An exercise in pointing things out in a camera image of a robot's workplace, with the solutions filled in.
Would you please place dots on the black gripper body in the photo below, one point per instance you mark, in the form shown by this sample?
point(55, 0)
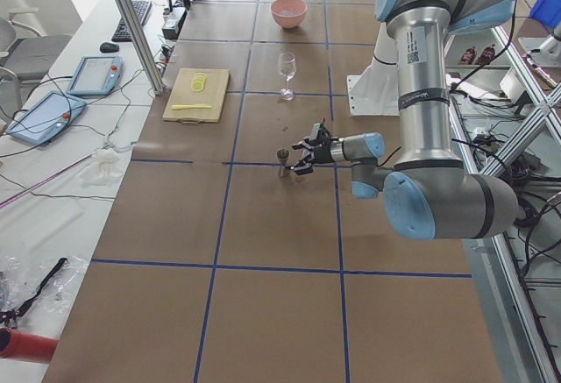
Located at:
point(323, 153)

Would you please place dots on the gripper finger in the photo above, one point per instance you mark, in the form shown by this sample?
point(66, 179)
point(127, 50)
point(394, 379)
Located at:
point(301, 168)
point(303, 145)

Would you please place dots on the steel jigger measure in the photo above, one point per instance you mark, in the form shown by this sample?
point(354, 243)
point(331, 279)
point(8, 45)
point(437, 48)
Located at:
point(282, 156)

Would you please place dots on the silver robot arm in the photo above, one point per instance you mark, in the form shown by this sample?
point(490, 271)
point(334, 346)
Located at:
point(427, 192)

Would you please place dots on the pink ice bowl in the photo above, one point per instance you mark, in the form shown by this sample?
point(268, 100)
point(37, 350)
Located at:
point(288, 14)

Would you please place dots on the clear wine glass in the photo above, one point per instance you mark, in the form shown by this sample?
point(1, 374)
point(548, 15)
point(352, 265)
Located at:
point(287, 68)

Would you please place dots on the wooden cutting board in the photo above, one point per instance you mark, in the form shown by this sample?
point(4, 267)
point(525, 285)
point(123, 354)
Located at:
point(214, 94)

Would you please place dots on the yellow plastic knife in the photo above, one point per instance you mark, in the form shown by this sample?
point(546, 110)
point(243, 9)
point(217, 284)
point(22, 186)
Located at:
point(195, 106)

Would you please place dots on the lemon slice stack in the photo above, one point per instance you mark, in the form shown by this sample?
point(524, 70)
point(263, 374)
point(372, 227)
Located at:
point(198, 82)

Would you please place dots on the black computer mouse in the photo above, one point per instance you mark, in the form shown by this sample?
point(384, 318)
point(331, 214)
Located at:
point(109, 47)

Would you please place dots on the far teach pendant tablet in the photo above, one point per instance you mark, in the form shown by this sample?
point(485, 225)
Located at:
point(96, 76)

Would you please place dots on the teach pendant tablet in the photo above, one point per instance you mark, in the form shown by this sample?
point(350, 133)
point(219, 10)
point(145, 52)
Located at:
point(96, 76)
point(49, 117)

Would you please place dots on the near teach pendant tablet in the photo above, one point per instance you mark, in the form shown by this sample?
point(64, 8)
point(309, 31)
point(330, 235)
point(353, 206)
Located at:
point(49, 117)

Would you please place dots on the red cylinder bottle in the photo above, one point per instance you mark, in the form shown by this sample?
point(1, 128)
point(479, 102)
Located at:
point(27, 347)

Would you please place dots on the aluminium frame post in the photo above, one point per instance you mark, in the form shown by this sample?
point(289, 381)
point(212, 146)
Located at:
point(140, 44)

